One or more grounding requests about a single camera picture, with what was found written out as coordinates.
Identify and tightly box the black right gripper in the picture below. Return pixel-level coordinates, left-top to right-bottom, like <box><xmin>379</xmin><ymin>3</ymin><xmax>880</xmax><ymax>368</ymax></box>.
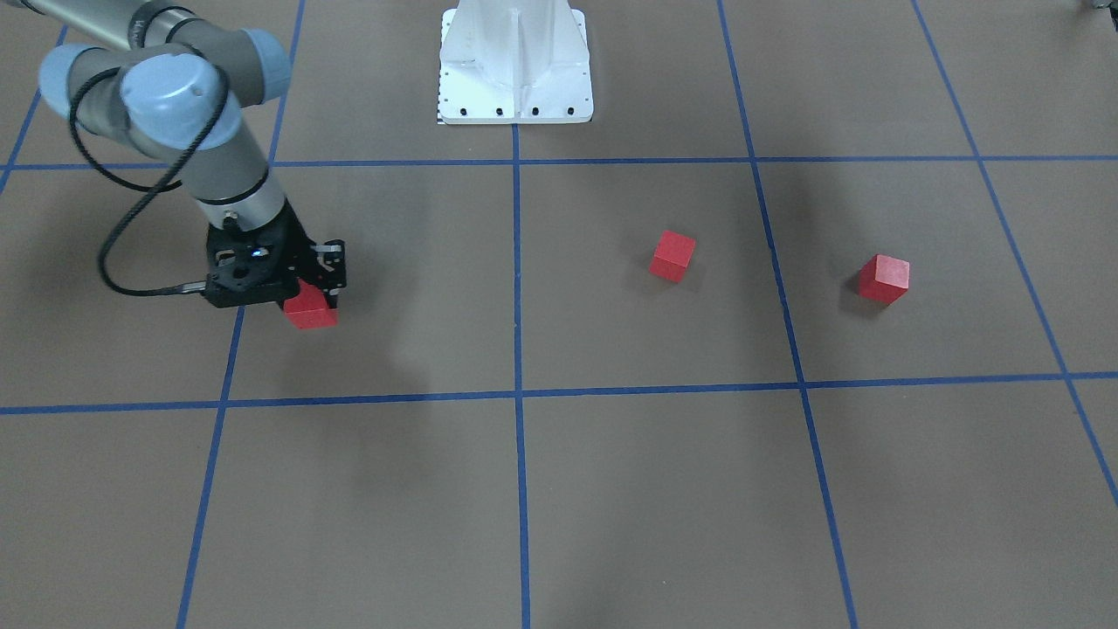
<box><xmin>207</xmin><ymin>202</ymin><xmax>348</xmax><ymax>309</ymax></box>

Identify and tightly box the red block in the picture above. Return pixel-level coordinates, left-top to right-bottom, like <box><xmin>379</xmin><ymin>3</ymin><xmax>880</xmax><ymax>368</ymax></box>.
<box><xmin>280</xmin><ymin>279</ymin><xmax>339</xmax><ymax>330</ymax></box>
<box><xmin>856</xmin><ymin>254</ymin><xmax>911</xmax><ymax>304</ymax></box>
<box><xmin>648</xmin><ymin>230</ymin><xmax>697</xmax><ymax>283</ymax></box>

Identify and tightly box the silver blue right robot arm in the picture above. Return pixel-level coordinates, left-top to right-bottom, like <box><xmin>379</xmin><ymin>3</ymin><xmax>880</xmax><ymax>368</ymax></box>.
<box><xmin>20</xmin><ymin>1</ymin><xmax>347</xmax><ymax>318</ymax></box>

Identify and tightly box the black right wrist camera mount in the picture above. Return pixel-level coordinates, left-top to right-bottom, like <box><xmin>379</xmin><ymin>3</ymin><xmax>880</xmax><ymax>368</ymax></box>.
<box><xmin>201</xmin><ymin>240</ymin><xmax>300</xmax><ymax>309</ymax></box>

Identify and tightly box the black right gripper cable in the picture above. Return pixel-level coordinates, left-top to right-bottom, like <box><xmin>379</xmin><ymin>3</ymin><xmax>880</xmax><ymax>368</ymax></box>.
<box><xmin>68</xmin><ymin>63</ymin><xmax>231</xmax><ymax>298</ymax></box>

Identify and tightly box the white pedestal column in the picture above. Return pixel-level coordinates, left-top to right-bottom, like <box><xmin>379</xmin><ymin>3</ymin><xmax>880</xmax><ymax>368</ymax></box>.
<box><xmin>437</xmin><ymin>1</ymin><xmax>595</xmax><ymax>125</ymax></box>

